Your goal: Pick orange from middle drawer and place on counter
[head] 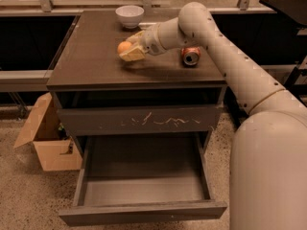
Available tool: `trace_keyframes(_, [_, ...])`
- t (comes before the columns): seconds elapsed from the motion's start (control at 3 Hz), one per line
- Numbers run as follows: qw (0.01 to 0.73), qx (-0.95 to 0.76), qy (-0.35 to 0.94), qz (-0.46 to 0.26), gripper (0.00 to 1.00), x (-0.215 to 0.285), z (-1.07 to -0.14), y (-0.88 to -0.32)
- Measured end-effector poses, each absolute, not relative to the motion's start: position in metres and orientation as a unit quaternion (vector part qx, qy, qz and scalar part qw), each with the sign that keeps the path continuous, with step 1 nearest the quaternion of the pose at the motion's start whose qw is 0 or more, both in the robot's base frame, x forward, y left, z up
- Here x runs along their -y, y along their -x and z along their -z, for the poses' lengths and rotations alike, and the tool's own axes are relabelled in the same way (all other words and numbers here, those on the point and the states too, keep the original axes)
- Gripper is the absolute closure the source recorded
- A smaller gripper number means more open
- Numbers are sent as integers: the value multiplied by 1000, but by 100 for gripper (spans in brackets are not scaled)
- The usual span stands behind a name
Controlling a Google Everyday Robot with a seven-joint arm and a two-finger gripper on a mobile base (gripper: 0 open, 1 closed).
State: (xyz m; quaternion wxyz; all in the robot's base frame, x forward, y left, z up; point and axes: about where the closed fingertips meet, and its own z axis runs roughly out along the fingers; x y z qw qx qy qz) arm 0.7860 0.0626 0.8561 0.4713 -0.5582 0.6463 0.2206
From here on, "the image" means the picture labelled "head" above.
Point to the black table top corner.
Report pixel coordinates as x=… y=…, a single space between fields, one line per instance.
x=295 y=9

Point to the open grey middle drawer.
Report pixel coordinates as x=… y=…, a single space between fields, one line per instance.
x=143 y=178

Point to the black metal stand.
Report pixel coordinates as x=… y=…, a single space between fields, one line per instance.
x=296 y=82

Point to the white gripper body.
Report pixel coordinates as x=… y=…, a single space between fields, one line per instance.
x=151 y=40

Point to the dark grey drawer cabinet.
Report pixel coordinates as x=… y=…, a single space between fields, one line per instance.
x=89 y=73

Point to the orange fruit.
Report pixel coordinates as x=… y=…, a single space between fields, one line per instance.
x=123 y=46

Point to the open cardboard box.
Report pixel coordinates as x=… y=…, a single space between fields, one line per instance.
x=42 y=129

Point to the orange soda can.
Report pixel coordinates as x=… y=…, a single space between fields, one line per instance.
x=191 y=56

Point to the white ceramic bowl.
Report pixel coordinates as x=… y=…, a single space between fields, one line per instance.
x=130 y=16

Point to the scratched grey top drawer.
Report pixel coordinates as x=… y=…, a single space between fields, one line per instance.
x=137 y=120

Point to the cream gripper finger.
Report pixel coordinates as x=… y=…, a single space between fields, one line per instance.
x=135 y=38
x=134 y=53

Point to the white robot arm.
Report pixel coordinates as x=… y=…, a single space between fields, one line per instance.
x=268 y=161

